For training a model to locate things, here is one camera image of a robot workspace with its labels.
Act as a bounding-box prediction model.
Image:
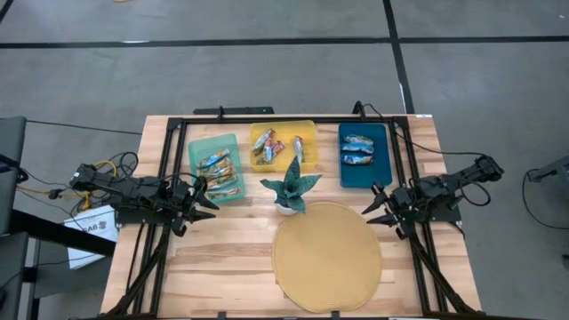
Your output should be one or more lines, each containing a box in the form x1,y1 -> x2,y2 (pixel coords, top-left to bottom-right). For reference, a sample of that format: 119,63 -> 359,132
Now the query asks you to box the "round woven straw placemat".
271,201 -> 383,315

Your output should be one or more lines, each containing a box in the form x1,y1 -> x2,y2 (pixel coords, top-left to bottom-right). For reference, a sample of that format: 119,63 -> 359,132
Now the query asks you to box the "yellow cable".
91,159 -> 118,179

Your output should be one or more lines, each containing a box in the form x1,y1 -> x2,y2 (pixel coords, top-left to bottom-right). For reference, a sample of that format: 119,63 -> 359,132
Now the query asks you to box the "black metal beam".
8,208 -> 117,258

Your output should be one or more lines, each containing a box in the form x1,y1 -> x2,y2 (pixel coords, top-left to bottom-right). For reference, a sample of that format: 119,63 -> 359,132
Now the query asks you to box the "thin black floor cable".
25,119 -> 144,134

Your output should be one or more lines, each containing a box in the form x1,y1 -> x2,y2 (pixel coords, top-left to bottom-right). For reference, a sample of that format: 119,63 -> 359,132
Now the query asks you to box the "white printed paper sheet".
63,204 -> 119,271

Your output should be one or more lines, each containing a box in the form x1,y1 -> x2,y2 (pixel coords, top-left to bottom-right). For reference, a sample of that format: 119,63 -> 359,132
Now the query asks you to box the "black power strip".
193,106 -> 276,116

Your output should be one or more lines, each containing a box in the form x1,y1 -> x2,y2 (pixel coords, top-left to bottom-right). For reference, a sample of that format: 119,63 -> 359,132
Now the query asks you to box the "green translucent plastic bin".
188,132 -> 246,205

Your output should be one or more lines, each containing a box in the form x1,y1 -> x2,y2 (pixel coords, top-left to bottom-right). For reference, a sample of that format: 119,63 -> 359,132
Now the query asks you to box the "yellow translucent plastic bin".
248,119 -> 319,173

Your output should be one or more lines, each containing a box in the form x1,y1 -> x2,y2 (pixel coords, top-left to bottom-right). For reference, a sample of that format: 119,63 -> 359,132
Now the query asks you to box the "snake plant in white pot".
259,155 -> 323,217

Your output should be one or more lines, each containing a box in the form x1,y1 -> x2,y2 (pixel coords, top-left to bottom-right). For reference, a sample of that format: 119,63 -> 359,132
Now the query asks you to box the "blue plastic bin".
338,122 -> 394,188

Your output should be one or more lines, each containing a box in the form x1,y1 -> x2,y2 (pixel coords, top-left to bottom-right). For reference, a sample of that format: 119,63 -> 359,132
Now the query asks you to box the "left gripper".
170,176 -> 220,225

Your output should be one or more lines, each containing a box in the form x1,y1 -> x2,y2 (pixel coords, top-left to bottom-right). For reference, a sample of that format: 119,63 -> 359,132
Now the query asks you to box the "dark grey upholstered panel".
0,230 -> 31,320

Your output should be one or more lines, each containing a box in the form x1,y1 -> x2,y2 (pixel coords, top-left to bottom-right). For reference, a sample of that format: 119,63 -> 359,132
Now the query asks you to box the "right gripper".
361,181 -> 422,228

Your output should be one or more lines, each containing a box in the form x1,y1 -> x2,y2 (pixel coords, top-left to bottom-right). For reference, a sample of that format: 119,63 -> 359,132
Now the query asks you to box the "grey equipment stand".
525,155 -> 569,184

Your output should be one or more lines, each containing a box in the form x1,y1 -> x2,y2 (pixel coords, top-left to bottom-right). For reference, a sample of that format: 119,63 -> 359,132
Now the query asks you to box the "black metal table frame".
106,114 -> 479,320

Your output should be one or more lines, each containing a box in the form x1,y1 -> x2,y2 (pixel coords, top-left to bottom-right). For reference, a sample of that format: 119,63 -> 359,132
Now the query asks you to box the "black cable with plug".
352,100 -> 488,157

